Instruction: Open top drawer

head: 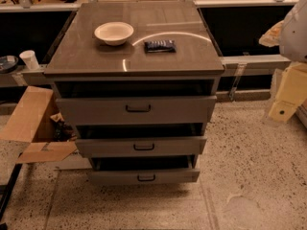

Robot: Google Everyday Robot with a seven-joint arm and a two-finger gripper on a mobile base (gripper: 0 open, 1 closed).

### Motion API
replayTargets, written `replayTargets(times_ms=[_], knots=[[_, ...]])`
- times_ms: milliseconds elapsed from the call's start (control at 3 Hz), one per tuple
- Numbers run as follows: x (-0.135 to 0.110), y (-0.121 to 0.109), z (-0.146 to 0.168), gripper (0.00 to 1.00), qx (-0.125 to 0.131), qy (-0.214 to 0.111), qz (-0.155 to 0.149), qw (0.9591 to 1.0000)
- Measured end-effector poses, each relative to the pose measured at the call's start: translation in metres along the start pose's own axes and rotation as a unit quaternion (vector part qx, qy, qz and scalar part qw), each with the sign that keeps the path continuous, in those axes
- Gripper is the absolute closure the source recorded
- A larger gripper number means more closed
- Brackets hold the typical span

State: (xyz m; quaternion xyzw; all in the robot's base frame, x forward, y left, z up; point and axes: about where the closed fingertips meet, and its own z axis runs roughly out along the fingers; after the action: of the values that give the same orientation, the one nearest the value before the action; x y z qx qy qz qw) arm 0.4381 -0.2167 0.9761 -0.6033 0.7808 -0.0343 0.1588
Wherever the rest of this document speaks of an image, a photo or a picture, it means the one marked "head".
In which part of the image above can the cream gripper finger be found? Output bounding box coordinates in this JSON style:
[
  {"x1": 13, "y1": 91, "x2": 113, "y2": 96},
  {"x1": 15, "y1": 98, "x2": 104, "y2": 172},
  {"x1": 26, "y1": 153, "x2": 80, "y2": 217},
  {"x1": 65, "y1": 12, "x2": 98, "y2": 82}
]
[{"x1": 268, "y1": 62, "x2": 307, "y2": 123}]

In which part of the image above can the grey top drawer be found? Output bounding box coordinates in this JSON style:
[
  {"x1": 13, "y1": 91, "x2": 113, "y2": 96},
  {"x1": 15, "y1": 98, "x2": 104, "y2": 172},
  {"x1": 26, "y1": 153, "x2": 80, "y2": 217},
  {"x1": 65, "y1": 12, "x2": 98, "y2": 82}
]
[{"x1": 57, "y1": 97, "x2": 216, "y2": 126}]

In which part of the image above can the grey drawer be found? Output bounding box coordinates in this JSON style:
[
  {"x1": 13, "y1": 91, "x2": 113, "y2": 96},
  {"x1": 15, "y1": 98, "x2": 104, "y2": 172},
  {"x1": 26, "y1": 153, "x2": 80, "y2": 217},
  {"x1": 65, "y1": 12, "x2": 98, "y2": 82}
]
[
  {"x1": 88, "y1": 168, "x2": 201, "y2": 185},
  {"x1": 76, "y1": 136, "x2": 206, "y2": 158},
  {"x1": 57, "y1": 97, "x2": 216, "y2": 126}
]

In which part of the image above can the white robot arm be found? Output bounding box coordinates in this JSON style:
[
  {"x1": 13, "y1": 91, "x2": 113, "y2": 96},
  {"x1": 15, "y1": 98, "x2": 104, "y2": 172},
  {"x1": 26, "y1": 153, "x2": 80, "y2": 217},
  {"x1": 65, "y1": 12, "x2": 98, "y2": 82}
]
[{"x1": 268, "y1": 0, "x2": 307, "y2": 123}]

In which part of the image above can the grey middle drawer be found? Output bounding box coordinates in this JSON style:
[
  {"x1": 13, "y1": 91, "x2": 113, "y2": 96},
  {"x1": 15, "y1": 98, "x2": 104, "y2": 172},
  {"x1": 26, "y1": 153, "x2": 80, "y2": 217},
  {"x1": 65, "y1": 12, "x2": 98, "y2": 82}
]
[{"x1": 76, "y1": 136, "x2": 206, "y2": 158}]

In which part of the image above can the grey drawer cabinet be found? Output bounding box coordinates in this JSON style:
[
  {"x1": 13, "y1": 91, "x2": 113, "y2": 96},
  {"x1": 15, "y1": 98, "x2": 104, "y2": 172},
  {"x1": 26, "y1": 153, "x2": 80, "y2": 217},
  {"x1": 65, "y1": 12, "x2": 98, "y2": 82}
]
[{"x1": 45, "y1": 1, "x2": 224, "y2": 172}]

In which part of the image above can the grey bottom drawer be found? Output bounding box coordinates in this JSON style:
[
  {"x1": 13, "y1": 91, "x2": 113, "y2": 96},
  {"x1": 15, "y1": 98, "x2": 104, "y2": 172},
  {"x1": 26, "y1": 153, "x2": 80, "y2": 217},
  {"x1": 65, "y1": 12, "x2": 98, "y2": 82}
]
[{"x1": 88, "y1": 168, "x2": 201, "y2": 185}]

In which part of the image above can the dark blue snack packet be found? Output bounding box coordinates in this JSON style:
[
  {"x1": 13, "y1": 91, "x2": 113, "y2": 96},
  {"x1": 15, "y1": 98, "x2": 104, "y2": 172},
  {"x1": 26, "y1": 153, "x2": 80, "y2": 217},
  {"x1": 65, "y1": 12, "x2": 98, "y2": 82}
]
[{"x1": 144, "y1": 40, "x2": 176, "y2": 53}]

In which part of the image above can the white bowl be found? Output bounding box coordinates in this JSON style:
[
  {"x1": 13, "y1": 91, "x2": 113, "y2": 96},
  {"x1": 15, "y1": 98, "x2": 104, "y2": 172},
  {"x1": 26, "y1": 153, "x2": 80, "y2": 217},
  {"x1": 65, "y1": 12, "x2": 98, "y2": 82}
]
[{"x1": 94, "y1": 22, "x2": 134, "y2": 46}]

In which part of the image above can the brown cardboard box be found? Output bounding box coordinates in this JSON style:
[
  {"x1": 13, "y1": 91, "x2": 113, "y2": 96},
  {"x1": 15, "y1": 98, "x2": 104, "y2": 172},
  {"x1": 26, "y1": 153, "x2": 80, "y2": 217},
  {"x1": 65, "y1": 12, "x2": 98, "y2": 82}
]
[{"x1": 0, "y1": 86, "x2": 77, "y2": 164}]

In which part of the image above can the white paper cup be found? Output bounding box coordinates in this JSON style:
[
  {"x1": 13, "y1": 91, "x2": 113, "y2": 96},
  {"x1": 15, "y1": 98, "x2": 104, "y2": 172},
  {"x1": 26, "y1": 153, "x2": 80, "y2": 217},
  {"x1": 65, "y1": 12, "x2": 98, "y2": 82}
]
[{"x1": 19, "y1": 50, "x2": 39, "y2": 70}]

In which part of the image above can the dark round container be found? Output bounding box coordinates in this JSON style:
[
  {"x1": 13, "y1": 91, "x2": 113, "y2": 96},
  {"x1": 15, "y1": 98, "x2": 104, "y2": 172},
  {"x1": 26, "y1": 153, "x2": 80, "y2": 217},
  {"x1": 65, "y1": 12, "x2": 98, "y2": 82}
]
[{"x1": 0, "y1": 56, "x2": 18, "y2": 74}]

